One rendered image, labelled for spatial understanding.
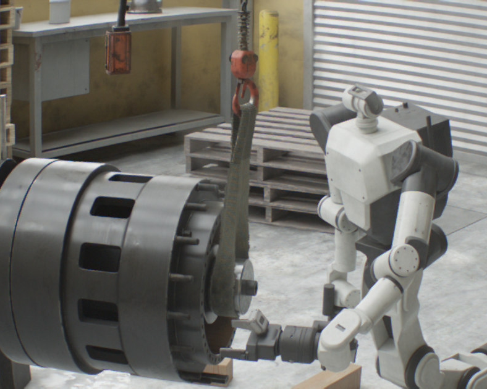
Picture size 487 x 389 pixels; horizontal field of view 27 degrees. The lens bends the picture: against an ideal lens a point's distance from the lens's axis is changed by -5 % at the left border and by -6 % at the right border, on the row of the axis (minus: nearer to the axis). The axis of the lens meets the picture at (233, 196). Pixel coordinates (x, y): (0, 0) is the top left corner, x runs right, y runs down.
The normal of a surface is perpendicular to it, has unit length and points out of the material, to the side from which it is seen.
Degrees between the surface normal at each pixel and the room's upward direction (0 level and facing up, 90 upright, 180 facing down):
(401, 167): 67
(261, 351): 110
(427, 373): 90
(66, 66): 90
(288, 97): 90
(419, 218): 60
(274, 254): 0
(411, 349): 90
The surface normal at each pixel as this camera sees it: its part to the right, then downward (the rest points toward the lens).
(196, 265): -0.22, -0.28
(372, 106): 0.43, 0.30
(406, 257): 0.28, -0.28
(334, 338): -0.15, -0.64
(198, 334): -0.26, 0.50
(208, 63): 0.74, 0.18
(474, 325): 0.00, -0.97
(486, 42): -0.58, -0.33
